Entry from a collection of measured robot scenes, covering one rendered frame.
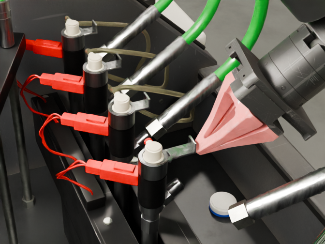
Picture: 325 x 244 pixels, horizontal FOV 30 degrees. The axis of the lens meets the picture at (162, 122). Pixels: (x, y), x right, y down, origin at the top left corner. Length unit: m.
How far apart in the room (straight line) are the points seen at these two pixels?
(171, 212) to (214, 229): 0.20
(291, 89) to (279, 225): 0.36
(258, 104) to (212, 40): 2.34
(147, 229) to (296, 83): 0.22
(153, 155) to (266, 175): 0.32
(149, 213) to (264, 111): 0.16
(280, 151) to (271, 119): 0.28
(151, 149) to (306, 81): 0.15
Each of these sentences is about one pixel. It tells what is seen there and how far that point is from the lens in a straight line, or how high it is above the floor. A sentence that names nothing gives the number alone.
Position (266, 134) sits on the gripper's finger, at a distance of 0.56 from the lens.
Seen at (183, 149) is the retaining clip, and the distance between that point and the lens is 0.58.
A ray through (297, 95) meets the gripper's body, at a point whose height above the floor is 1.17.
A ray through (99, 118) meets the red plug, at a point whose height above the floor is 1.08.
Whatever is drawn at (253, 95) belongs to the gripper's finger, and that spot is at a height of 1.18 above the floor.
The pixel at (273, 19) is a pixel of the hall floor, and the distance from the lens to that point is 3.10.
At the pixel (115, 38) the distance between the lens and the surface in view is 0.78.
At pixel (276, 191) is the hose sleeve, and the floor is 1.14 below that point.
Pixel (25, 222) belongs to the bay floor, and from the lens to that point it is 0.88.
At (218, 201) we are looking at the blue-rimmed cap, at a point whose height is 0.85.
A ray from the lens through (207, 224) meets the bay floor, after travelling 0.88.
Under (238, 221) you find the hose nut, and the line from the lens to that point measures 0.51.
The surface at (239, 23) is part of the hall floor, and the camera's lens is 3.03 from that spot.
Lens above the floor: 1.49
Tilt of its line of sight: 39 degrees down
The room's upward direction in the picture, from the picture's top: 3 degrees clockwise
